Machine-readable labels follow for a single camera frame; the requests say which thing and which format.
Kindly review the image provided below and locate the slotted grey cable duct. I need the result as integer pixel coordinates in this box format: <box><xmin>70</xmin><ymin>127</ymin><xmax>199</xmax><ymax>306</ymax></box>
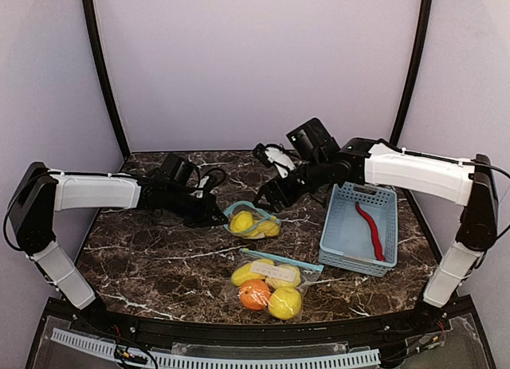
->
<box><xmin>50</xmin><ymin>328</ymin><xmax>381</xmax><ymax>368</ymax></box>

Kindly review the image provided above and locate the yellow mango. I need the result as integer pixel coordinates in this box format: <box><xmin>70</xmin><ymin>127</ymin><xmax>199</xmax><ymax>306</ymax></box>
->
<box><xmin>230</xmin><ymin>261</ymin><xmax>267</xmax><ymax>287</ymax></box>

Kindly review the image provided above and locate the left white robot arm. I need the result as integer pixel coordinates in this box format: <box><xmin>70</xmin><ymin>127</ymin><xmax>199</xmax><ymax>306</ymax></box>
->
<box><xmin>2</xmin><ymin>153</ymin><xmax>229</xmax><ymax>311</ymax></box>

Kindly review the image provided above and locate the black frame post right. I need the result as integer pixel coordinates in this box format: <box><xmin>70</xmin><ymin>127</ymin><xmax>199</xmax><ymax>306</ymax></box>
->
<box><xmin>389</xmin><ymin>0</ymin><xmax>433</xmax><ymax>146</ymax></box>

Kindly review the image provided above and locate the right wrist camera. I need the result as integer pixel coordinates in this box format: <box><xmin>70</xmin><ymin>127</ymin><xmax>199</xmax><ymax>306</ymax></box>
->
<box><xmin>253</xmin><ymin>143</ymin><xmax>296</xmax><ymax>179</ymax></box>

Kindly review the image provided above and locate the light blue plastic basket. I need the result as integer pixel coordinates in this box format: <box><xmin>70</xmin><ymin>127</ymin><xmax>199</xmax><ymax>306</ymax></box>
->
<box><xmin>319</xmin><ymin>183</ymin><xmax>398</xmax><ymax>277</ymax></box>

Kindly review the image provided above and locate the yellow fruit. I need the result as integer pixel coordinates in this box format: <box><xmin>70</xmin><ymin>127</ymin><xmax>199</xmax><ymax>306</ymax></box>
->
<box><xmin>242</xmin><ymin>221</ymin><xmax>280</xmax><ymax>239</ymax></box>

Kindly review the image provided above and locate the black front table rail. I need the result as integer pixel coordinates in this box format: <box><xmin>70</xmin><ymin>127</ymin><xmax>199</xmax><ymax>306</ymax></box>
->
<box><xmin>48</xmin><ymin>300</ymin><xmax>438</xmax><ymax>347</ymax></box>

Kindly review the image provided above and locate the black frame post left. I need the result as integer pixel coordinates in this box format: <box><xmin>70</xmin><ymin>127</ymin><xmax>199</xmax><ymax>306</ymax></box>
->
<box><xmin>81</xmin><ymin>0</ymin><xmax>131</xmax><ymax>160</ymax></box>

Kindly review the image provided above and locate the pale yellow potato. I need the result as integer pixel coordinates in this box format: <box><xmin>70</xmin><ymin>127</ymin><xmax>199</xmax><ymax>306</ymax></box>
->
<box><xmin>265</xmin><ymin>264</ymin><xmax>301</xmax><ymax>289</ymax></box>

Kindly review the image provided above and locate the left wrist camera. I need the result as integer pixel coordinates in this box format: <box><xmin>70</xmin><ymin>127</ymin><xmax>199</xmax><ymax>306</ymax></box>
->
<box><xmin>191</xmin><ymin>167</ymin><xmax>228</xmax><ymax>198</ymax></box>

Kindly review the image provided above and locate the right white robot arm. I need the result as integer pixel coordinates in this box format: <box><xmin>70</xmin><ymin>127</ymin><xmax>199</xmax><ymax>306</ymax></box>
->
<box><xmin>253</xmin><ymin>118</ymin><xmax>503</xmax><ymax>308</ymax></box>

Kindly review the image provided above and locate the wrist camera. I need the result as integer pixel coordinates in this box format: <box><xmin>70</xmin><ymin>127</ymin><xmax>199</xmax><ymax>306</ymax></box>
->
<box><xmin>253</xmin><ymin>143</ymin><xmax>296</xmax><ymax>179</ymax></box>
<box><xmin>191</xmin><ymin>167</ymin><xmax>228</xmax><ymax>198</ymax></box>

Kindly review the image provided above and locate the round yellow lemon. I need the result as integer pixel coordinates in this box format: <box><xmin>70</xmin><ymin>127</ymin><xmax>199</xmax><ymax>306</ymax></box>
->
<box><xmin>268</xmin><ymin>287</ymin><xmax>302</xmax><ymax>320</ymax></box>

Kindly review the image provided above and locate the clear zip bag blue zipper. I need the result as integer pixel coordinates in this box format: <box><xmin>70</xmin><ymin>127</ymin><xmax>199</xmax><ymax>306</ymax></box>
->
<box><xmin>220</xmin><ymin>248</ymin><xmax>324</xmax><ymax>322</ymax></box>

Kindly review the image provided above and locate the black frame post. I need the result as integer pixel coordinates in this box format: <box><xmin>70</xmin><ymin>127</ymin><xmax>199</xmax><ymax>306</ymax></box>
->
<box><xmin>81</xmin><ymin>0</ymin><xmax>131</xmax><ymax>160</ymax></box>
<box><xmin>389</xmin><ymin>0</ymin><xmax>433</xmax><ymax>146</ymax></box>

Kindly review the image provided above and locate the red chili pepper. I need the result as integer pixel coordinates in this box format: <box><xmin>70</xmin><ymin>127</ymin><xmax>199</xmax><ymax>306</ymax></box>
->
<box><xmin>355</xmin><ymin>202</ymin><xmax>386</xmax><ymax>261</ymax></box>

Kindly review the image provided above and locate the orange fruit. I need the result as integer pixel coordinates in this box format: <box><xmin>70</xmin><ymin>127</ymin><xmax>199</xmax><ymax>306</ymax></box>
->
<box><xmin>238</xmin><ymin>279</ymin><xmax>271</xmax><ymax>311</ymax></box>

